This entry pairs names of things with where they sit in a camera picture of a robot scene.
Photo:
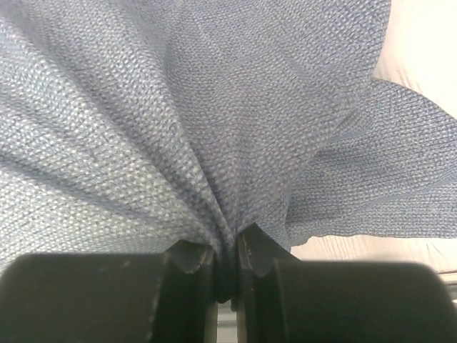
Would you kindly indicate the grey striped pillowcase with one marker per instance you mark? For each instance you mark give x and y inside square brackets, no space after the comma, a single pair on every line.
[128,125]

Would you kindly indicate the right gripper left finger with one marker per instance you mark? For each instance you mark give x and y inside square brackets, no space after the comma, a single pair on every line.
[164,297]

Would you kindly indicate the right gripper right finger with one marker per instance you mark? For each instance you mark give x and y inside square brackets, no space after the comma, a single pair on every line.
[283,299]

